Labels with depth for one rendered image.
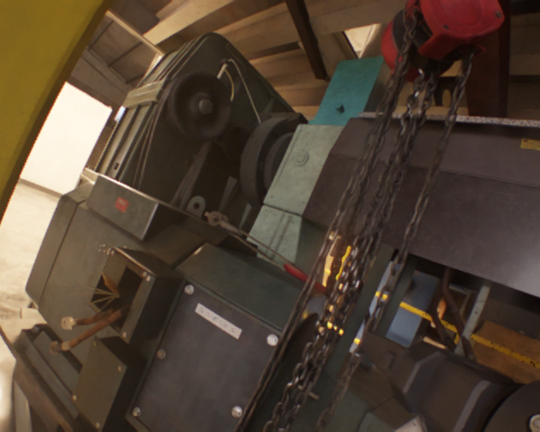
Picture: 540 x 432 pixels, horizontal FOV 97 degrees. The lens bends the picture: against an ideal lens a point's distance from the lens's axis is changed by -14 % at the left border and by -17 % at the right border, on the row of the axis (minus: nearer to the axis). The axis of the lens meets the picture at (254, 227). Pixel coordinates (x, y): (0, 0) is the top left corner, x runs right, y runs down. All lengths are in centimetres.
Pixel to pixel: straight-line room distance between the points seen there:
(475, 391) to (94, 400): 59
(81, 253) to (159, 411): 41
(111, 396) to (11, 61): 52
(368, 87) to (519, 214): 78
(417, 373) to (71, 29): 42
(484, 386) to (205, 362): 41
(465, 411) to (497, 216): 73
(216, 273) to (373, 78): 110
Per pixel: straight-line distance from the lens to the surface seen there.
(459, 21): 57
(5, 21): 34
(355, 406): 94
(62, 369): 82
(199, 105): 120
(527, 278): 88
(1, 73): 33
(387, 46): 62
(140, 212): 65
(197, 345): 53
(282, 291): 51
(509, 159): 101
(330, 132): 127
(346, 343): 93
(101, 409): 63
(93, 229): 76
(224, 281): 52
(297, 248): 111
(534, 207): 93
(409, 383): 25
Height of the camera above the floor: 89
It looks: 2 degrees up
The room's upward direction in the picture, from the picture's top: 24 degrees clockwise
